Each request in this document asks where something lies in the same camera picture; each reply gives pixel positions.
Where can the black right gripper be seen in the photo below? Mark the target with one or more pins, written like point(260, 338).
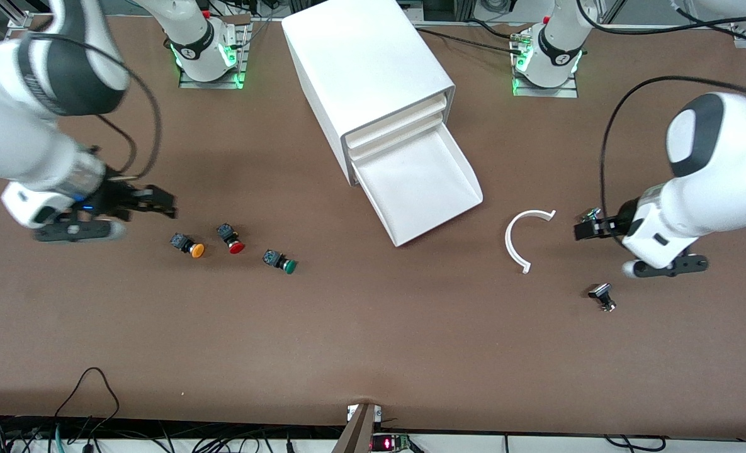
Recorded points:
point(119, 197)

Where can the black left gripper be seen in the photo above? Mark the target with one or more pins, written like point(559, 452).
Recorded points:
point(613, 224)

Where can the green mushroom push button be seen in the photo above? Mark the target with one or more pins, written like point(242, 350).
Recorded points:
point(278, 260)

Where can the white plastic drawer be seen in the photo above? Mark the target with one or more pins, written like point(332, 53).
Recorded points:
point(398, 122)
point(423, 189)
point(398, 136)

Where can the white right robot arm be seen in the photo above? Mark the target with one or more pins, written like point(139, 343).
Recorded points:
point(7, 145)

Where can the yellow mushroom push button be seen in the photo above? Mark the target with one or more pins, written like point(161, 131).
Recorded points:
point(187, 244)

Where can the red mushroom push button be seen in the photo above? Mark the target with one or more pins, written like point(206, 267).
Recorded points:
point(231, 239)

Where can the white drawer cabinet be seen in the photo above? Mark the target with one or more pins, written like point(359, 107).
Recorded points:
point(360, 56)

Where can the chrome tee fitting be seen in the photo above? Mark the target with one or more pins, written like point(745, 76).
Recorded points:
point(592, 212)

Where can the device with red display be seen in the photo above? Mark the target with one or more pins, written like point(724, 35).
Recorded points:
point(388, 443)

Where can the black switch with grey cap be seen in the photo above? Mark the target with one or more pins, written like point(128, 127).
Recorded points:
point(601, 292)

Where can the white semicircular plastic bracket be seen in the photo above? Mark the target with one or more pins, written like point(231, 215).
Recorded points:
point(507, 241)

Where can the aluminium frame corner profile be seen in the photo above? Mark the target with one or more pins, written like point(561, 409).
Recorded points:
point(20, 20)
point(741, 33)

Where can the brown camera mount strut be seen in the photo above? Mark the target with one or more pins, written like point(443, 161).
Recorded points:
point(355, 437)

